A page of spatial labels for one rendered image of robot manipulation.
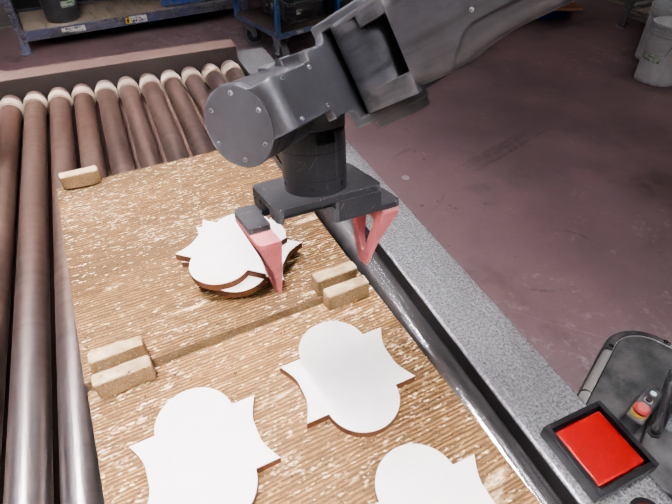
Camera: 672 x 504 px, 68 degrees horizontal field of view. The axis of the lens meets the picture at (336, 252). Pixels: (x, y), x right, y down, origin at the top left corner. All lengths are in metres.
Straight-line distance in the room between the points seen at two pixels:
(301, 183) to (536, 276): 1.77
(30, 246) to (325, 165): 0.55
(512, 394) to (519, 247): 1.67
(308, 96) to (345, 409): 0.31
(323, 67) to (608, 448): 0.45
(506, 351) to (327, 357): 0.22
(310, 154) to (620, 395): 1.28
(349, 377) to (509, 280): 1.58
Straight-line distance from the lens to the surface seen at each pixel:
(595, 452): 0.58
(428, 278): 0.70
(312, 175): 0.42
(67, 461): 0.59
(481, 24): 0.32
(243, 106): 0.34
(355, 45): 0.37
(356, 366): 0.55
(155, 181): 0.88
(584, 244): 2.37
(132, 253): 0.75
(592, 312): 2.08
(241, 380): 0.57
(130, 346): 0.60
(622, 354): 1.65
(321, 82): 0.36
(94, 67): 1.34
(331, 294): 0.60
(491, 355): 0.63
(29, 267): 0.81
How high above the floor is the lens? 1.40
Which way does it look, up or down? 42 degrees down
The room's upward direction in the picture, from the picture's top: straight up
